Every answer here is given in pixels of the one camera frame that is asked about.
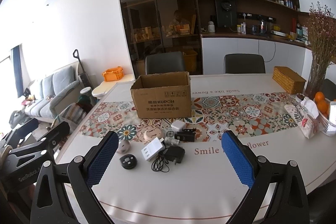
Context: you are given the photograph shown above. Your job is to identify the black upright vacuum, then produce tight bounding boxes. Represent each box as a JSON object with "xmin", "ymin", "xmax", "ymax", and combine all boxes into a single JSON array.
[{"xmin": 72, "ymin": 49, "xmax": 93, "ymax": 89}]

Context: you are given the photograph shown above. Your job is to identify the left dark dining chair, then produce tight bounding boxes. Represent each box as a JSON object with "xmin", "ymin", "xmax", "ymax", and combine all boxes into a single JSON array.
[{"xmin": 145, "ymin": 52, "xmax": 186, "ymax": 75}]

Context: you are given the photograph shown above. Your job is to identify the orange plastic crate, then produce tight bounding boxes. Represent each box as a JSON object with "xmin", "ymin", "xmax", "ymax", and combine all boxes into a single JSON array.
[{"xmin": 102, "ymin": 66, "xmax": 124, "ymax": 82}]

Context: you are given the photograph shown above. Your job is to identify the brown cardboard box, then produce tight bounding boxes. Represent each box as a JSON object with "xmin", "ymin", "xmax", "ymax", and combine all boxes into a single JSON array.
[{"xmin": 130, "ymin": 72, "xmax": 191, "ymax": 119}]

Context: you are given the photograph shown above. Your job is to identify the black clip device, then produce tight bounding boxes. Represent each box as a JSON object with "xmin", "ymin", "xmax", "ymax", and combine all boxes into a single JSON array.
[{"xmin": 174, "ymin": 128, "xmax": 196, "ymax": 142}]

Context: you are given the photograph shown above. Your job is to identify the black power adapter with cable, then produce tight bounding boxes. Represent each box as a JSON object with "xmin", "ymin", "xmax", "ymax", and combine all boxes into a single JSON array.
[{"xmin": 151, "ymin": 146, "xmax": 185, "ymax": 173}]

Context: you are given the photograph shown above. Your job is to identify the black coffee machine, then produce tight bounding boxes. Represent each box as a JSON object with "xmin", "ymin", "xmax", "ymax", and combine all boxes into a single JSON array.
[{"xmin": 215, "ymin": 0, "xmax": 237, "ymax": 31}]

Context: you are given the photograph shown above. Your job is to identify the right dark dining chair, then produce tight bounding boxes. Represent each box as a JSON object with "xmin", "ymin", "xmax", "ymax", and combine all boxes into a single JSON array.
[{"xmin": 224, "ymin": 53, "xmax": 265, "ymax": 74}]

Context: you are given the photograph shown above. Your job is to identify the dried flower vase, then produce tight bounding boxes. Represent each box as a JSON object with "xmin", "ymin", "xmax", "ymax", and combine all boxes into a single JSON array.
[{"xmin": 305, "ymin": 3, "xmax": 335, "ymax": 99}]

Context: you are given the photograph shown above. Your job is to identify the dark glass cabinet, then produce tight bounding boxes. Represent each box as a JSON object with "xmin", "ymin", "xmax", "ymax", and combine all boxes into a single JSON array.
[{"xmin": 120, "ymin": 0, "xmax": 203, "ymax": 76}]

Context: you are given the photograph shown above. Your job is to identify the small white side table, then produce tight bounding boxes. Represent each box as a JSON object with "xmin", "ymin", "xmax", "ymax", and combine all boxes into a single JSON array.
[{"xmin": 92, "ymin": 74, "xmax": 134, "ymax": 100}]

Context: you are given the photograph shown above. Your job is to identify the silver oval mouse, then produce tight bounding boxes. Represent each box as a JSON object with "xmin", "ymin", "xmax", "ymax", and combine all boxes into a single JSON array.
[{"xmin": 116, "ymin": 140, "xmax": 130, "ymax": 154}]

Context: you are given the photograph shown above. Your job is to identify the woven rattan tissue box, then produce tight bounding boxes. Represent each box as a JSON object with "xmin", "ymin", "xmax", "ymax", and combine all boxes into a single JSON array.
[{"xmin": 272, "ymin": 66, "xmax": 306, "ymax": 94}]

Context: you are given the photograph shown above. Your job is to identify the white battery charger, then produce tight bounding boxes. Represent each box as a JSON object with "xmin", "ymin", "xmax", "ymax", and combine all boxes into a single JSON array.
[{"xmin": 141, "ymin": 137, "xmax": 165, "ymax": 161}]

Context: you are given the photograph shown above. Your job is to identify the floral fabric tissue pouch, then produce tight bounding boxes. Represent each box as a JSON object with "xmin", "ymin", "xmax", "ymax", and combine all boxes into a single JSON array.
[{"xmin": 285, "ymin": 93, "xmax": 319, "ymax": 139}]

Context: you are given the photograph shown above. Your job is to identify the white square charger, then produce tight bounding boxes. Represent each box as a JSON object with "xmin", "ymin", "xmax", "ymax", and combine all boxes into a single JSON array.
[{"xmin": 171, "ymin": 120, "xmax": 186, "ymax": 132}]

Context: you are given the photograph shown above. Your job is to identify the black round cable hub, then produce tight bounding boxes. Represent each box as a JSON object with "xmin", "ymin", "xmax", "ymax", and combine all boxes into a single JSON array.
[{"xmin": 119, "ymin": 154, "xmax": 137, "ymax": 170}]

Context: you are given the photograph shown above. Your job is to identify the grey sofa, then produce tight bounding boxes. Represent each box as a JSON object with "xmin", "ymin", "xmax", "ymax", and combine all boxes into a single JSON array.
[{"xmin": 23, "ymin": 62, "xmax": 82, "ymax": 123}]

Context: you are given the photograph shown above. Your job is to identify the pink round deer device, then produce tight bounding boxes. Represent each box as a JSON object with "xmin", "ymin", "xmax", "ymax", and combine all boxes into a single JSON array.
[{"xmin": 142, "ymin": 127, "xmax": 163, "ymax": 143}]

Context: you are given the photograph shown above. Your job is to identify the white rabbit keychain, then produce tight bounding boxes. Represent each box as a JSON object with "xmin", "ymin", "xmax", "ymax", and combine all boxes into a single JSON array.
[{"xmin": 164, "ymin": 131, "xmax": 180, "ymax": 145}]

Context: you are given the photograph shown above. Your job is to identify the dark dining chair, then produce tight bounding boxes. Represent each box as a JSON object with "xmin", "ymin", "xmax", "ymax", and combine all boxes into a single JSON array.
[
  {"xmin": 224, "ymin": 53, "xmax": 265, "ymax": 74},
  {"xmin": 145, "ymin": 52, "xmax": 186, "ymax": 75}
]

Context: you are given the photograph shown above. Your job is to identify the patterned table runner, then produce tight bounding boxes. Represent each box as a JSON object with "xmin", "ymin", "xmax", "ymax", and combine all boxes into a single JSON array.
[{"xmin": 79, "ymin": 92, "xmax": 298, "ymax": 143}]

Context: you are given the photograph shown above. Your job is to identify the oranges in basket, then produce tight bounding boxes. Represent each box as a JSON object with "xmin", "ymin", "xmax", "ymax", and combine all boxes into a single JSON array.
[{"xmin": 314, "ymin": 92, "xmax": 330, "ymax": 119}]

